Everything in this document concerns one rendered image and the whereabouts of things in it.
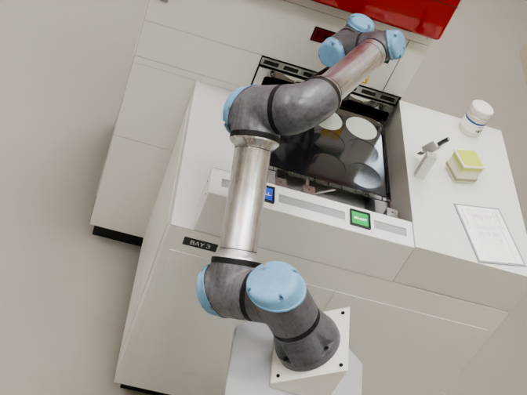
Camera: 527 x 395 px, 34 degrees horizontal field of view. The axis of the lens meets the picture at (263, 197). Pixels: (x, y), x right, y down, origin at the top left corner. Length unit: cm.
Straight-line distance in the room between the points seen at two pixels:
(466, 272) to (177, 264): 76
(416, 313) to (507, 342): 125
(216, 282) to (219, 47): 91
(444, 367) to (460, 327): 19
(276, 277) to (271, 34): 94
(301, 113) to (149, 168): 111
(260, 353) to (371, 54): 77
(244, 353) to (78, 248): 130
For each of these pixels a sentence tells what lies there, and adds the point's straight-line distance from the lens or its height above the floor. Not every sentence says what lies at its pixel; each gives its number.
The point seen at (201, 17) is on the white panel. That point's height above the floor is 104.
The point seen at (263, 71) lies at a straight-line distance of 263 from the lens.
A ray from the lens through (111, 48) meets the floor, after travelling 413.
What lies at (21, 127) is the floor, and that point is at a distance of 360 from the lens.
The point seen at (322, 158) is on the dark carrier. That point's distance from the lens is 246.
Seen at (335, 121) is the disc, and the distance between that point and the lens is 261.
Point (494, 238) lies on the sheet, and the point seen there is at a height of 97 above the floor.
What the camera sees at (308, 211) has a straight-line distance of 219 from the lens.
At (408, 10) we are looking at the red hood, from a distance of 249.
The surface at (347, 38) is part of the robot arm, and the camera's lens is 228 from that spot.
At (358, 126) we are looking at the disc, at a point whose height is 90.
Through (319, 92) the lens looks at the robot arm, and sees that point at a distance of 194.
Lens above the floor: 239
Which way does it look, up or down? 41 degrees down
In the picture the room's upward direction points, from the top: 24 degrees clockwise
